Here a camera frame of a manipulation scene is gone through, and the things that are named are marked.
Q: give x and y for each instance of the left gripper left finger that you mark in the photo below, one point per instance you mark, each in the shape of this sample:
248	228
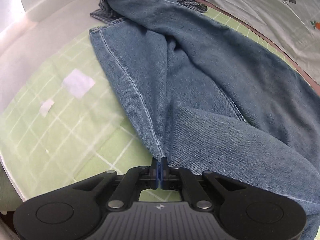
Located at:
118	192

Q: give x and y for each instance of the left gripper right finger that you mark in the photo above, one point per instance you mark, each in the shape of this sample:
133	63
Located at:
207	191

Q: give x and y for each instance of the blue denim jeans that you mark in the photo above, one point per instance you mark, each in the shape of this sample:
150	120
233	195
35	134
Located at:
208	98

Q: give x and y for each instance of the grey printed bed sheet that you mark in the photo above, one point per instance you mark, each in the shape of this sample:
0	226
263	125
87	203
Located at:
293	25

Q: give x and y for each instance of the green grid mat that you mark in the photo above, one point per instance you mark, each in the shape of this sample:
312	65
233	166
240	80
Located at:
60	121

